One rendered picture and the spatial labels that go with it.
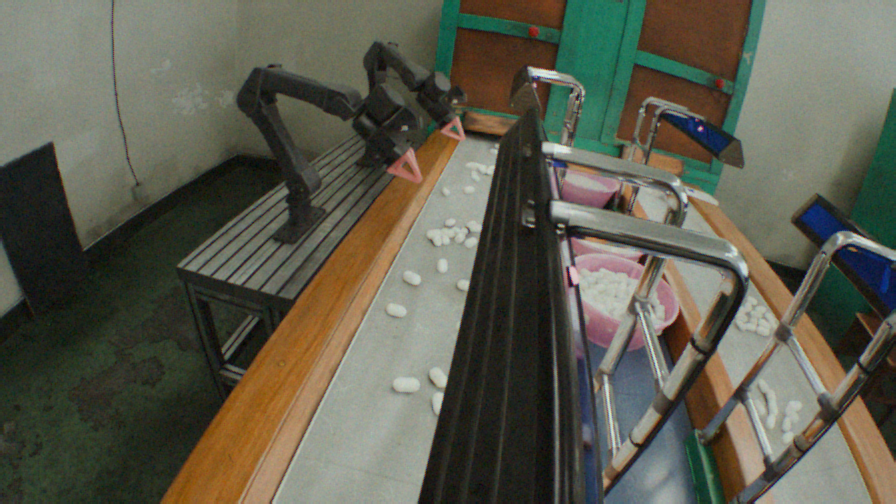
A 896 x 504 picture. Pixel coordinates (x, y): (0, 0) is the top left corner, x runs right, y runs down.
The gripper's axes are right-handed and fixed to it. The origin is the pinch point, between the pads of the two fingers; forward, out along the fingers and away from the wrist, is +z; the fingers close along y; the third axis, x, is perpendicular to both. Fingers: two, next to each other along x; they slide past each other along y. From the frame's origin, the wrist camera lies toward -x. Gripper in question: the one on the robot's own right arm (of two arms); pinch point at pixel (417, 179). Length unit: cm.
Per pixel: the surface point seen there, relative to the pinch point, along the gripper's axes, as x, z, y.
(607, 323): -20, 41, -26
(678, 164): -60, 74, 83
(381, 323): 6.7, 10.2, -37.6
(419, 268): 5.2, 12.1, -18.8
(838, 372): -62, 88, -33
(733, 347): -40, 66, -26
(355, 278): 9.6, 2.9, -30.0
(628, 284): -25, 49, -8
